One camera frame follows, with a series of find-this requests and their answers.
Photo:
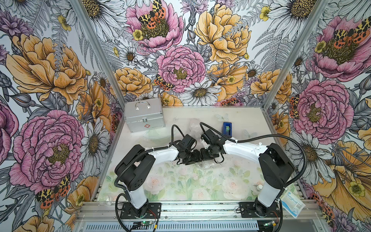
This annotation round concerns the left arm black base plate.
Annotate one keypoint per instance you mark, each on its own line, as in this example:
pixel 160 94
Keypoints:
pixel 147 211

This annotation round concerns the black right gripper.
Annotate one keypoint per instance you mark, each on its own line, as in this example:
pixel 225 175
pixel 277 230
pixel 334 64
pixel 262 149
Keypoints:
pixel 204 156

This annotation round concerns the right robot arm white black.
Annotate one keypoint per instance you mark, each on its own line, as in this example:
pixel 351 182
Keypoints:
pixel 275 165

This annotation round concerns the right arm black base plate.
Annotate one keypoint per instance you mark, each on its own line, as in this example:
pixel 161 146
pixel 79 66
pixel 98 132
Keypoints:
pixel 257 210

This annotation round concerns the white surgical packet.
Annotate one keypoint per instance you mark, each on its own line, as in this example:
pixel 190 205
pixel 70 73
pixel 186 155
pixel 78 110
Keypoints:
pixel 292 204

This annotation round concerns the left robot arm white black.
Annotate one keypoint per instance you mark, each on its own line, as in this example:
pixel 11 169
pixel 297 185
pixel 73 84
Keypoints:
pixel 135 167

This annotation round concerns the blue tape dispenser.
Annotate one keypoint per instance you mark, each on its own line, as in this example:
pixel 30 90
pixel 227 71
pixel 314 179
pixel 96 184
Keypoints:
pixel 227 129

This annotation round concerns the silver metal first aid case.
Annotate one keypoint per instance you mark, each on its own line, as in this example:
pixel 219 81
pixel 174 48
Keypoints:
pixel 144 115

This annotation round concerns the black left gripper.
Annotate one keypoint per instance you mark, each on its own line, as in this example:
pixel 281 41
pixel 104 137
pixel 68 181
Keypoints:
pixel 196 159

